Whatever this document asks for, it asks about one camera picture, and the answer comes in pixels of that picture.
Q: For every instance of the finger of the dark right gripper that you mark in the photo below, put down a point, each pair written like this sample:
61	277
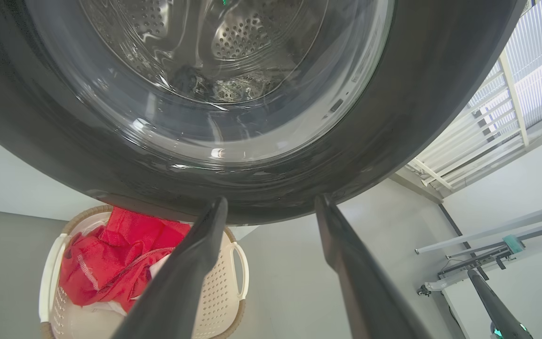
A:
497	306

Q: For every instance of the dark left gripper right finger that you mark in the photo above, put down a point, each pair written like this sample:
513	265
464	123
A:
365	292

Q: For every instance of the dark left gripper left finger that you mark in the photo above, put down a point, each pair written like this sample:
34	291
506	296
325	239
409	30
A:
177	292

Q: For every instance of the red garment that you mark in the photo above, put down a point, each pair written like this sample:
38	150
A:
111	263

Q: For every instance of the black glass washing machine door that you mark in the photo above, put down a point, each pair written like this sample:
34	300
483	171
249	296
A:
417	117

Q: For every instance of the cream perforated laundry basket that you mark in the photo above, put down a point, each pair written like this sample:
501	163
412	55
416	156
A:
219	292

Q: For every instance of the white washing machine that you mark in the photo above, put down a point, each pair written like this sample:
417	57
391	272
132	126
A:
7	179

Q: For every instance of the small teal box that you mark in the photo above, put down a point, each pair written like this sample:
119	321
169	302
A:
513	244

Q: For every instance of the dark garment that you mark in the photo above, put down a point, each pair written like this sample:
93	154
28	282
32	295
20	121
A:
188	80

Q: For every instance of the window with white blinds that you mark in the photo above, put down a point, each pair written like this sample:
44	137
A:
539	47

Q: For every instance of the perforated steel drum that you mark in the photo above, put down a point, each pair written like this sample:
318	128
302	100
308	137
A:
252	33

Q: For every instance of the grey metal frame stand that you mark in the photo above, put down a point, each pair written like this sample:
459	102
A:
487	230

